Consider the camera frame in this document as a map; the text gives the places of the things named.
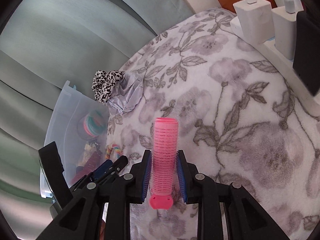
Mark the black charger block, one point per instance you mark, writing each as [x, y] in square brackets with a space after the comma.
[306, 60]

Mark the green curtain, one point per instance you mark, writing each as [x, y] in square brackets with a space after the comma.
[44, 44]

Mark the white power strip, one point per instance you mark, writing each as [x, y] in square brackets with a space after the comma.
[285, 67]

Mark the dark red hair claw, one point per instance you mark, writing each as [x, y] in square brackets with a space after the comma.
[92, 163]

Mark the floral fleece blanket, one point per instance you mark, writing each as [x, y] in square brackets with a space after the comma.
[239, 120]

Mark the leopard print scrunchie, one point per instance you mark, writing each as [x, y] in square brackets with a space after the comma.
[104, 83]

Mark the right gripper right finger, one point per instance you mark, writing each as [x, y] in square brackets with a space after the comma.
[223, 210]

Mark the pink hair roller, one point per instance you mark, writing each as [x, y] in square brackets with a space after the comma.
[165, 136]

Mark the grey silver scrunchie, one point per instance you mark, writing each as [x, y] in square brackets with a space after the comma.
[126, 94]

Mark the clear plastic storage box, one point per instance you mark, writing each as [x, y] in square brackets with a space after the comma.
[66, 127]

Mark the white charger adapter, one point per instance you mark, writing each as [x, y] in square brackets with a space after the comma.
[285, 25]
[255, 17]

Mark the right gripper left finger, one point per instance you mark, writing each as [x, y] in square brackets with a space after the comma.
[97, 208]

